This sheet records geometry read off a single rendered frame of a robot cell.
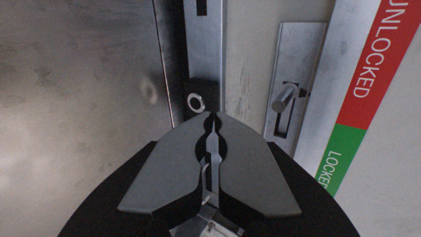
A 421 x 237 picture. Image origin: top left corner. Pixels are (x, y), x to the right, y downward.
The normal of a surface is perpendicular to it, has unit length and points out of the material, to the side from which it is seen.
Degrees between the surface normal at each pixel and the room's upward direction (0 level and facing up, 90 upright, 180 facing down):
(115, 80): 0
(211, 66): 90
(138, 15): 0
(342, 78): 90
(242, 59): 90
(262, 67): 90
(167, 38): 0
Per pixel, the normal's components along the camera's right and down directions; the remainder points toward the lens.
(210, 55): -0.54, 0.43
